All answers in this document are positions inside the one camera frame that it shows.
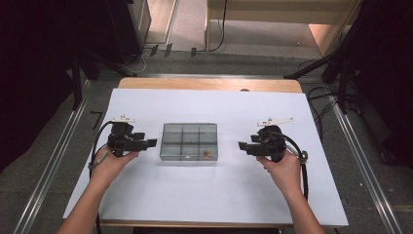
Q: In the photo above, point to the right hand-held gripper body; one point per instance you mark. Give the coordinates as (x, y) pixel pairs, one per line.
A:
(272, 143)

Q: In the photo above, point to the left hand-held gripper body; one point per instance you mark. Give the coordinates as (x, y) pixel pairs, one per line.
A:
(120, 139)

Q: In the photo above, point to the clear grey compartment box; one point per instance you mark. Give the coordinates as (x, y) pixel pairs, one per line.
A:
(181, 141)

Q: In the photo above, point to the person's left hand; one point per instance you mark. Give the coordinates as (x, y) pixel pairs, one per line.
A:
(108, 169)

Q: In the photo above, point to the person's right hand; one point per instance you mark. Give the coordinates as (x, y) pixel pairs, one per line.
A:
(285, 175)

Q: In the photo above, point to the white table sheet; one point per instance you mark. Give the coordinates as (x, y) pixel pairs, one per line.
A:
(211, 195)

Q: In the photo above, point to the black tripod stand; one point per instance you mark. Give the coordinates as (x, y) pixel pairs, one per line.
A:
(311, 66)

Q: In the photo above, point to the black tape strip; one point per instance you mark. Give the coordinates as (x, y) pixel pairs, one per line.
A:
(168, 50)
(154, 50)
(193, 52)

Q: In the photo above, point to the dark curtain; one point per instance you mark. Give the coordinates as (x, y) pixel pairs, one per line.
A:
(386, 81)
(35, 65)

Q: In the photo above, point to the light wooden bench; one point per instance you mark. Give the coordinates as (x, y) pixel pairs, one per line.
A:
(276, 9)

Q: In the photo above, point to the metal floor rail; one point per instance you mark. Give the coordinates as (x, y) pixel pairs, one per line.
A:
(367, 169)
(48, 169)

